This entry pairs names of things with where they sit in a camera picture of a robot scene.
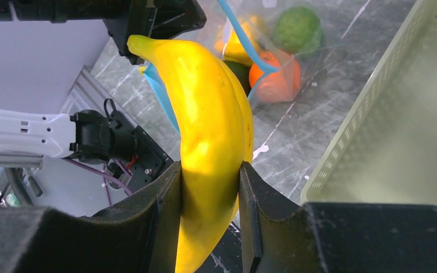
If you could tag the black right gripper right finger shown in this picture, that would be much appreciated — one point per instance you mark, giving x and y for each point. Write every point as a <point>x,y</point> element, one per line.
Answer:
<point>280,236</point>

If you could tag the yellow banana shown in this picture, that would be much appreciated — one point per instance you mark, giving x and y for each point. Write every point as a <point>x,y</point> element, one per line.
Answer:
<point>207,132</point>

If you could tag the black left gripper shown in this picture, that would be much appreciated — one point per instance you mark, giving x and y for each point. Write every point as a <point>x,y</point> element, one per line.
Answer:
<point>158,19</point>

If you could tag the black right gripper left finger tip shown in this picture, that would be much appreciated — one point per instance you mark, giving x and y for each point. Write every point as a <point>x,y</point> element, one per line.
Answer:
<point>137,234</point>

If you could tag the dark green avocado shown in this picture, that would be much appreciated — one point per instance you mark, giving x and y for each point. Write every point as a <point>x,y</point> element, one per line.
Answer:
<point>242,73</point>

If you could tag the orange fruit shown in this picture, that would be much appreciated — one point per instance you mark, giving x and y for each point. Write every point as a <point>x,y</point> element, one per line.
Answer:
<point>280,86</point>

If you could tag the green custard apple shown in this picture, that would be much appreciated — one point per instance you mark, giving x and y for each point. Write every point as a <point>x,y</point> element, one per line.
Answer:
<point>298,30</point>

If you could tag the clear zip bag blue zipper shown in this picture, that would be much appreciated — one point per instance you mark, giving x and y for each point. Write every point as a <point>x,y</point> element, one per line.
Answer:
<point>250,53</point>

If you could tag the pale green perforated basket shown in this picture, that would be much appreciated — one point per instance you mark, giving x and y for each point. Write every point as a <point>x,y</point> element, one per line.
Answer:
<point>385,151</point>

